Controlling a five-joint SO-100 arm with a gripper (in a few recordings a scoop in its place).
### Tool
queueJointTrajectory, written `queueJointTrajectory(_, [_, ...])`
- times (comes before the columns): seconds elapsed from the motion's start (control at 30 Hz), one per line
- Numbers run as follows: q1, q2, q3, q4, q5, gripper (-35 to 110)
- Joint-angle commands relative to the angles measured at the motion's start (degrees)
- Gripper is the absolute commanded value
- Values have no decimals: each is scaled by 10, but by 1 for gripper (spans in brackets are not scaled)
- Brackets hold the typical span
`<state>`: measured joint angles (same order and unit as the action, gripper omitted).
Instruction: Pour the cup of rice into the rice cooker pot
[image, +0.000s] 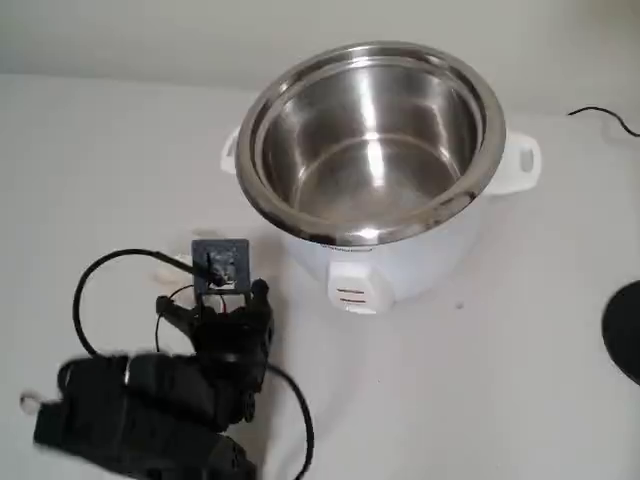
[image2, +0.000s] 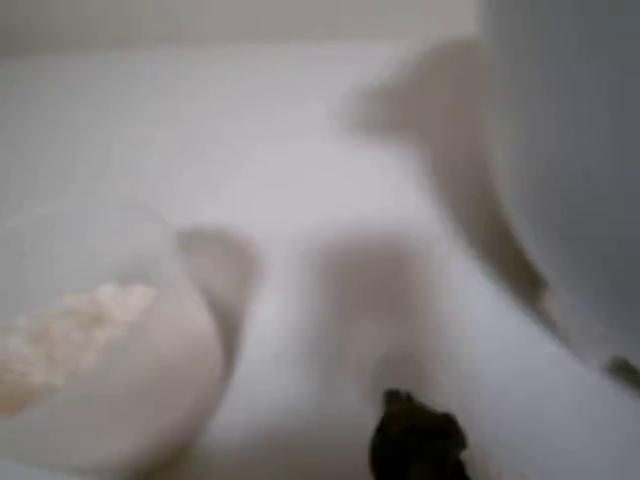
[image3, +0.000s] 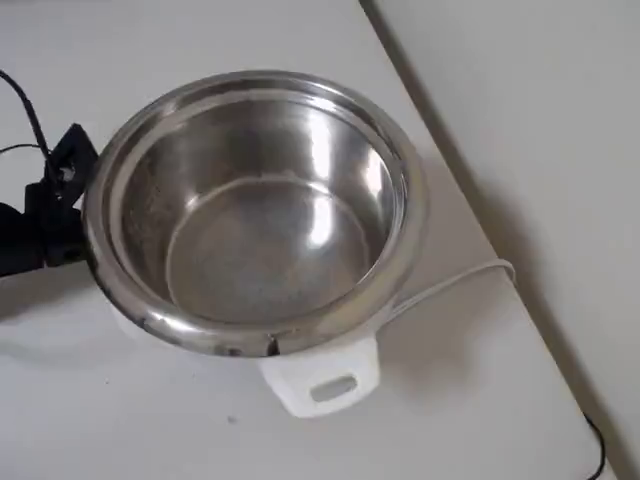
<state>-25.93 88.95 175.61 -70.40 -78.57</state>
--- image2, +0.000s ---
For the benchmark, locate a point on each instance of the white electric rice cooker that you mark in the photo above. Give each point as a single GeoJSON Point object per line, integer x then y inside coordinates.
{"type": "Point", "coordinates": [575, 125]}

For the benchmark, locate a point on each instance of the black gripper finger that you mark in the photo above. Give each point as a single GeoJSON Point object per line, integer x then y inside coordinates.
{"type": "Point", "coordinates": [417, 445]}

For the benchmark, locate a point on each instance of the translucent plastic measuring cup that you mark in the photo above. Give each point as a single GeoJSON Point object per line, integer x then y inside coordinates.
{"type": "Point", "coordinates": [150, 380]}

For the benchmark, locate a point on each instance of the white uncooked rice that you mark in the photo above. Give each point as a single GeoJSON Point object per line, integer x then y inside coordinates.
{"type": "Point", "coordinates": [75, 335]}

